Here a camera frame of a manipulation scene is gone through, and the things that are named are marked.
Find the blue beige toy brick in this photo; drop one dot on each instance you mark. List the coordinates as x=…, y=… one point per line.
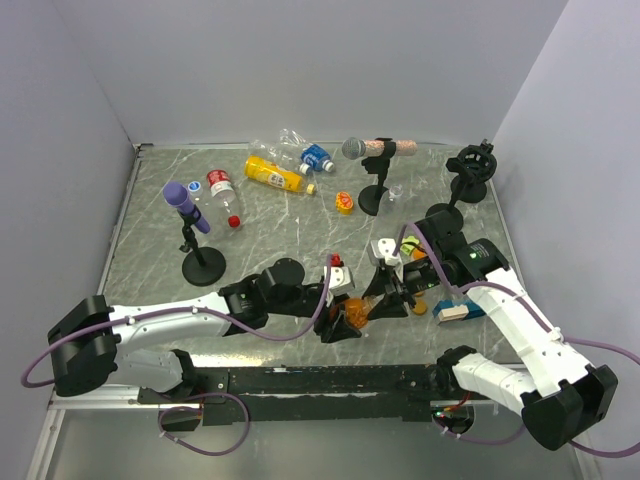
x=449, y=310

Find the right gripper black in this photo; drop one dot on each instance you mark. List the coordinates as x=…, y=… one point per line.
x=392, y=305

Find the blue white loose cap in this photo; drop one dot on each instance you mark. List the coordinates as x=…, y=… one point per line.
x=194, y=187

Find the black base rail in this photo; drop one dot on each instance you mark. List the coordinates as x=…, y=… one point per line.
x=408, y=392

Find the blue label clear bottle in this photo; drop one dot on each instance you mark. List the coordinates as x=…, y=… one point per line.
x=309, y=157

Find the black microphone stand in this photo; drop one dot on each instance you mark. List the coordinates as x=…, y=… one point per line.
x=369, y=197

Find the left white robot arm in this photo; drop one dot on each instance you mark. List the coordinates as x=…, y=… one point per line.
x=97, y=344

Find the black clamp stand rear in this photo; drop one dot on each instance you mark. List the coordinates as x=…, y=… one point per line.
x=474, y=166

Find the orange juice bottle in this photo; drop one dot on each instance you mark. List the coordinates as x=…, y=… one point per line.
x=356, y=311

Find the black clamp stand front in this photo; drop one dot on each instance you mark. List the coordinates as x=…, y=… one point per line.
x=450, y=208

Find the aluminium frame rail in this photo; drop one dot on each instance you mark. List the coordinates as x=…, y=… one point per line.
x=109, y=398

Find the black clamp stand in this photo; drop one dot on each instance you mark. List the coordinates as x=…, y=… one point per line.
x=450, y=208
x=474, y=166

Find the orange bottle red cap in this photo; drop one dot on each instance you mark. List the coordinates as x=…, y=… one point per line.
x=417, y=254

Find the orange gold bottle cap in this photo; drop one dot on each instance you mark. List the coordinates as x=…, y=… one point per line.
x=420, y=309

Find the yellow orange toy block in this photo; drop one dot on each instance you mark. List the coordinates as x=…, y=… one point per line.
x=344, y=203

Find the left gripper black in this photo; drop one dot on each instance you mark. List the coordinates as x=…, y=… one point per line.
x=338, y=330

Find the silver head microphone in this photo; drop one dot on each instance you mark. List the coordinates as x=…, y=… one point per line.
x=354, y=148

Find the red label clear bottle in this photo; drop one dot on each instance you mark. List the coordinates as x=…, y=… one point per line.
x=223, y=195

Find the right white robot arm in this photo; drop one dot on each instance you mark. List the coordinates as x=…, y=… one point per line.
x=559, y=395

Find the yellow lemon drink bottle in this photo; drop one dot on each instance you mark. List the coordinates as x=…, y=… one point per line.
x=271, y=174

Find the clear bottle green-print white cap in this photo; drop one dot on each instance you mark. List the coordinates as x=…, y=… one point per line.
x=395, y=193

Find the purple microphone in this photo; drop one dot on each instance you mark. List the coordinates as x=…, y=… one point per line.
x=177, y=196

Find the lime green toy brick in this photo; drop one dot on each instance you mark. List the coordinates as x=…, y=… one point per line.
x=409, y=244

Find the small red bottle cap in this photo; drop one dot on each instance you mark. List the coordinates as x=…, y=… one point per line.
x=234, y=221

